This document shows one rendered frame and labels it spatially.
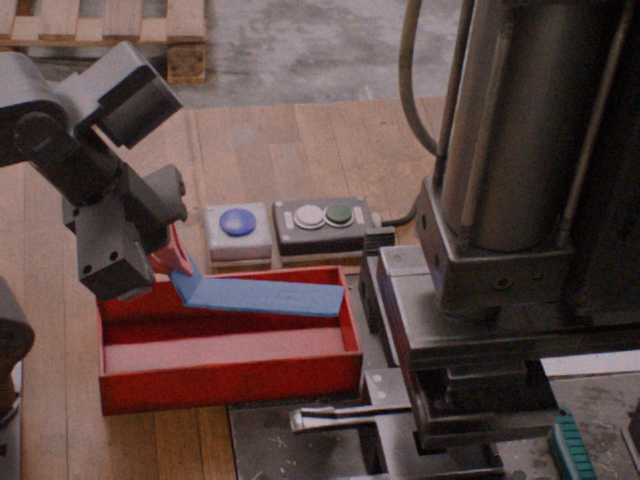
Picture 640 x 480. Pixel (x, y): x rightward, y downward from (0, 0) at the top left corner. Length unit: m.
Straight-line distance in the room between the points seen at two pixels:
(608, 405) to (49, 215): 0.63
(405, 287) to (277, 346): 0.34
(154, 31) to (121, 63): 2.01
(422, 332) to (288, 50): 2.30
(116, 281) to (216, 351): 0.27
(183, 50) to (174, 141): 1.51
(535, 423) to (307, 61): 2.27
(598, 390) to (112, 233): 0.53
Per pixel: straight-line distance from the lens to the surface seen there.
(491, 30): 0.73
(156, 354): 1.23
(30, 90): 0.95
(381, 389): 1.11
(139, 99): 1.00
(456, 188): 0.82
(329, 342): 1.25
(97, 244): 1.00
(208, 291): 1.13
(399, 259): 1.00
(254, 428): 1.18
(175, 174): 1.07
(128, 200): 1.02
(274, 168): 1.44
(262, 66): 3.10
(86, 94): 0.99
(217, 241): 1.30
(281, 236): 1.31
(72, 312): 1.28
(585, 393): 1.26
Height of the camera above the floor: 1.85
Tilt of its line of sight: 45 degrees down
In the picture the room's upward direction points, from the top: 5 degrees clockwise
